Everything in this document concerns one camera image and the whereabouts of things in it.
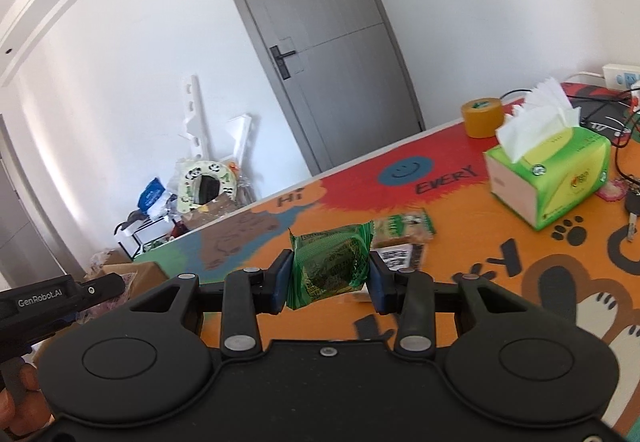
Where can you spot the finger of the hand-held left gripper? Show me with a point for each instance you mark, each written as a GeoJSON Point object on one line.
{"type": "Point", "coordinates": [105, 289]}

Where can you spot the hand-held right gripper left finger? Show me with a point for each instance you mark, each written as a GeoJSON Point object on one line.
{"type": "Point", "coordinates": [281, 284]}

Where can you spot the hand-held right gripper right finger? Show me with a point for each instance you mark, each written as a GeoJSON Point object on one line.
{"type": "Point", "coordinates": [377, 287]}

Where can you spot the cardboard box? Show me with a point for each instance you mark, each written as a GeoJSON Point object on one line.
{"type": "Point", "coordinates": [145, 274]}

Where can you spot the green round pastry packet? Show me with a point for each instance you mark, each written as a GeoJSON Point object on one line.
{"type": "Point", "coordinates": [330, 267]}

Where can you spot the person's left hand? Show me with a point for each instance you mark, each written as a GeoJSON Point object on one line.
{"type": "Point", "coordinates": [30, 417]}

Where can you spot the black and white cookie packet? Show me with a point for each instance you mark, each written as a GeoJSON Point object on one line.
{"type": "Point", "coordinates": [397, 257]}

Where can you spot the black metal stand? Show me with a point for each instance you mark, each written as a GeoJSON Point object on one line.
{"type": "Point", "coordinates": [122, 227]}

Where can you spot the green and tan snack packet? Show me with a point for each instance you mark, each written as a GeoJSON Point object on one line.
{"type": "Point", "coordinates": [405, 227]}

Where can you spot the grey wardrobe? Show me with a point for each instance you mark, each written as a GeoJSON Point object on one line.
{"type": "Point", "coordinates": [20, 232]}

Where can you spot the brown cardboard piece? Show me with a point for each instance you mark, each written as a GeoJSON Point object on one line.
{"type": "Point", "coordinates": [212, 214]}

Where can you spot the blue bag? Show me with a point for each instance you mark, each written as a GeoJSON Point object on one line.
{"type": "Point", "coordinates": [152, 194]}

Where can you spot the white plastic rack part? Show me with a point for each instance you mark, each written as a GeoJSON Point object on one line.
{"type": "Point", "coordinates": [241, 136]}
{"type": "Point", "coordinates": [194, 116]}

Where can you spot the yellow tape roll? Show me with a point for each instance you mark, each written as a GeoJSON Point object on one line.
{"type": "Point", "coordinates": [482, 121]}

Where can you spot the green tissue box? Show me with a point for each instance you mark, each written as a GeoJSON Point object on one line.
{"type": "Point", "coordinates": [560, 182]}

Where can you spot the pink charm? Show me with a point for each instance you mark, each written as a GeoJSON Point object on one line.
{"type": "Point", "coordinates": [611, 190]}

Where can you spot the grey door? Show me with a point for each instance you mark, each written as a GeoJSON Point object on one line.
{"type": "Point", "coordinates": [320, 21]}

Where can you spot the bunch of keys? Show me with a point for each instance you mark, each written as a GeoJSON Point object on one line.
{"type": "Point", "coordinates": [632, 207]}

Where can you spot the black flat pad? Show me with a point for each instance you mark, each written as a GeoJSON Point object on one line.
{"type": "Point", "coordinates": [600, 114]}

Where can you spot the white power strip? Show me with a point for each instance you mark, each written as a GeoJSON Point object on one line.
{"type": "Point", "coordinates": [622, 74]}

